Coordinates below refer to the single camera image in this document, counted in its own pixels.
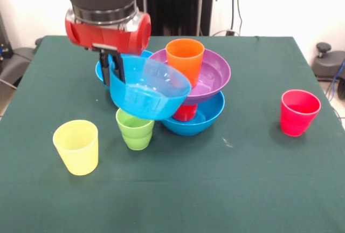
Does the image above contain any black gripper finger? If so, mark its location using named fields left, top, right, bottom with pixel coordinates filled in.
left=98, top=49, right=111, bottom=87
left=112, top=52, right=126, bottom=83

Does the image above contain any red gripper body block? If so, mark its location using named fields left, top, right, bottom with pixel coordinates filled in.
left=64, top=8, right=152, bottom=56

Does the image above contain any small patterned blue bowl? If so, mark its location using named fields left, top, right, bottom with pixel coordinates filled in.
left=108, top=56, right=192, bottom=121

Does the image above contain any orange plastic cup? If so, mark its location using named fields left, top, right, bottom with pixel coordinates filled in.
left=165, top=38, right=205, bottom=87

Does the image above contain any red plastic cup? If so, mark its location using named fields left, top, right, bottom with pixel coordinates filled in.
left=172, top=104, right=199, bottom=122

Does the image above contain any purple plastic bowl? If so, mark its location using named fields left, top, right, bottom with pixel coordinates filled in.
left=149, top=48, right=232, bottom=106

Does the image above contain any large blue plastic bowl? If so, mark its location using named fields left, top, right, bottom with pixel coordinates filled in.
left=95, top=50, right=154, bottom=85
left=161, top=90, right=226, bottom=136

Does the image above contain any pink plastic cup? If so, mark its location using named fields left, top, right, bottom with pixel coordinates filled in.
left=279, top=89, right=322, bottom=138

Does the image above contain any green plastic cup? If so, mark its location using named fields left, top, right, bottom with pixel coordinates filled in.
left=121, top=133, right=154, bottom=151
left=115, top=108, right=156, bottom=139

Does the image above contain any yellow plastic cup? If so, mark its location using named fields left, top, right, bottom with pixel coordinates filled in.
left=52, top=120, right=99, bottom=176

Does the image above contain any dark grey machine foot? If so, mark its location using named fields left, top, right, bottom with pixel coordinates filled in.
left=312, top=42, right=345, bottom=81
left=0, top=46, right=36, bottom=88

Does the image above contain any dark green tablecloth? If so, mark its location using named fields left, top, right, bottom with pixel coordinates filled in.
left=0, top=35, right=345, bottom=233

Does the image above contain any black cable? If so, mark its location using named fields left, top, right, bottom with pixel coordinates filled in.
left=230, top=0, right=243, bottom=36

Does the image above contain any blue cable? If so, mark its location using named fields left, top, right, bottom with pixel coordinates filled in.
left=327, top=60, right=345, bottom=101

